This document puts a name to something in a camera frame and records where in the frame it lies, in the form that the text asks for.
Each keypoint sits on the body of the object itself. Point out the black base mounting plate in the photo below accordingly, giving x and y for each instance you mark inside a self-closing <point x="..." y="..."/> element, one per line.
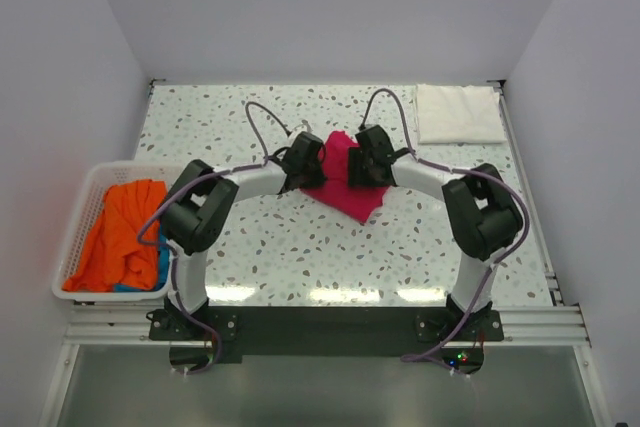
<point x="227" y="334"/>

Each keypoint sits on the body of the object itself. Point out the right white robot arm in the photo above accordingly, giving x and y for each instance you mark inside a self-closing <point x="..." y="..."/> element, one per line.
<point x="487" y="218"/>

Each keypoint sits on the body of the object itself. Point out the blue t shirt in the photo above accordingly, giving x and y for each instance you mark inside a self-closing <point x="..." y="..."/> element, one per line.
<point x="162" y="275"/>

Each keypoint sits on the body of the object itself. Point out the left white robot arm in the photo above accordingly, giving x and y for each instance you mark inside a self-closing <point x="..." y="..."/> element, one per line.
<point x="193" y="215"/>

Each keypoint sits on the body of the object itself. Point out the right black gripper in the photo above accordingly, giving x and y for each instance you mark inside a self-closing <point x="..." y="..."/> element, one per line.
<point x="355" y="177"/>

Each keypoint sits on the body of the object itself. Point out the aluminium rail frame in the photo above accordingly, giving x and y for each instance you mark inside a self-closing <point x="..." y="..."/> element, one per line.
<point x="327" y="271"/>

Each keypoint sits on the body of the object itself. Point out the orange t shirt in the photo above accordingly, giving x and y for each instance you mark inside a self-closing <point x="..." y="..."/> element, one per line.
<point x="112" y="259"/>

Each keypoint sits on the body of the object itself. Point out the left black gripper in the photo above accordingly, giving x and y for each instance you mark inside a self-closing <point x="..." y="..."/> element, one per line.
<point x="317" y="180"/>

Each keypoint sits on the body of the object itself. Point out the pink t shirt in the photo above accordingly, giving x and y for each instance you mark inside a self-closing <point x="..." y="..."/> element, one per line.
<point x="356" y="202"/>

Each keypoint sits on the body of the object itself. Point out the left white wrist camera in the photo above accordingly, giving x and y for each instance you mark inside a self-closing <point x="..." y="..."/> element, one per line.
<point x="303" y="127"/>

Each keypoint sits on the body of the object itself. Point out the folded white t shirt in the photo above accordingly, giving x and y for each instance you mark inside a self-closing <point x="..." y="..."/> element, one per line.
<point x="458" y="114"/>

